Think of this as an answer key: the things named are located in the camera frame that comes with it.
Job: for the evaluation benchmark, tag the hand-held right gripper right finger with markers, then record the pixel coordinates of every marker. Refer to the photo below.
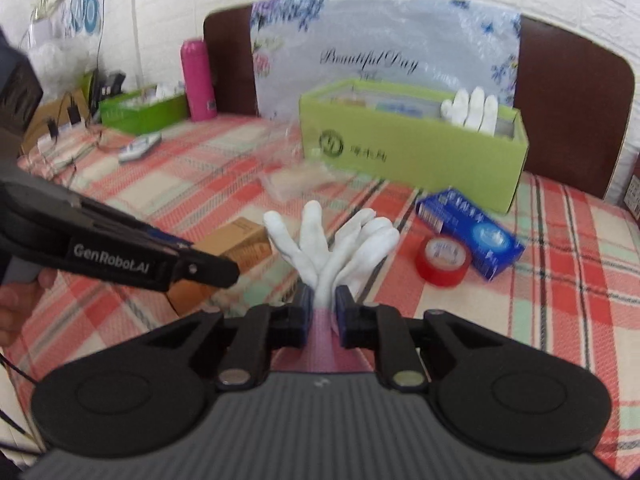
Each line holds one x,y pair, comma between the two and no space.
341,316

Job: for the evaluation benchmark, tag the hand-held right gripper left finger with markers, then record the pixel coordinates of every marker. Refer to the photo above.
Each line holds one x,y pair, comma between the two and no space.
302,312

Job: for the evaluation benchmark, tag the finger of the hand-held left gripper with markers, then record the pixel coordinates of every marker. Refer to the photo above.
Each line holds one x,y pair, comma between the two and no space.
161,236
210,267

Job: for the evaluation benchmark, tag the white glove with pink cuff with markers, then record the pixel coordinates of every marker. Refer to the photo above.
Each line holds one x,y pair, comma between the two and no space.
470,110
325,260

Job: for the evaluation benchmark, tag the large green box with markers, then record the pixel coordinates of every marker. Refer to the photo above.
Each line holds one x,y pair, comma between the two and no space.
400,160

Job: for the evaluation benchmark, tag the person's left hand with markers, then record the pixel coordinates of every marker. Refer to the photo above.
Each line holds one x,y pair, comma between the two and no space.
15,310

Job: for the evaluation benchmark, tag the tan cardboard box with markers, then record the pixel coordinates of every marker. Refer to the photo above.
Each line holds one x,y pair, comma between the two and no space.
235,245

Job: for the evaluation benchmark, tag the white remote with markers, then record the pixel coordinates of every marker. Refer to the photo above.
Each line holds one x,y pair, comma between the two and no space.
140,147

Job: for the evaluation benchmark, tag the black charger plug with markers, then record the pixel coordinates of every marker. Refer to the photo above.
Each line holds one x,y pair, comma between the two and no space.
73,112
52,128

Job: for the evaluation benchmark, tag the red tape roll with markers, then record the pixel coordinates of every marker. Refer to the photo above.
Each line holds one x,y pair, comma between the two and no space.
450,280

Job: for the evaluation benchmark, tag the small green box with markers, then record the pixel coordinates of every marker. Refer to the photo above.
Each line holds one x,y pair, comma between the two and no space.
145,112

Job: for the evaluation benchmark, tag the black device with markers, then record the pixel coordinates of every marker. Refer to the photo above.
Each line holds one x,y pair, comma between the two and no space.
112,87

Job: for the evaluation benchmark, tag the clear plastic wrapper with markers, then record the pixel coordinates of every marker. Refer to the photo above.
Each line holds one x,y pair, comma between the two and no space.
285,140

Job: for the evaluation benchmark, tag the pink bottle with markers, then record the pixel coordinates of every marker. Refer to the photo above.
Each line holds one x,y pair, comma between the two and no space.
197,80

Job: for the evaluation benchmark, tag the blue rectangular box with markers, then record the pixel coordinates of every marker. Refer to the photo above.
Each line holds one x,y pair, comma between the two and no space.
487,240

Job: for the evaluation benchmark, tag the white plastic bag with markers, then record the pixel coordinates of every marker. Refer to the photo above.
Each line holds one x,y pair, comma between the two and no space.
55,60

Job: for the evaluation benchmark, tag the plaid tablecloth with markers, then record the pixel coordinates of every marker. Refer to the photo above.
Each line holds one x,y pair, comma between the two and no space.
575,285

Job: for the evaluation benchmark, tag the floral plastic bag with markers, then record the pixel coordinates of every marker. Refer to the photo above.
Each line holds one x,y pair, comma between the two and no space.
380,35

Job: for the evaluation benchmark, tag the brown chair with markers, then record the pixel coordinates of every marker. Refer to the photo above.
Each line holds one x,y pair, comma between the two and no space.
565,110

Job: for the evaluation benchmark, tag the brown box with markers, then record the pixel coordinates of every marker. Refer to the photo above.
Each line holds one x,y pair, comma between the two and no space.
635,200

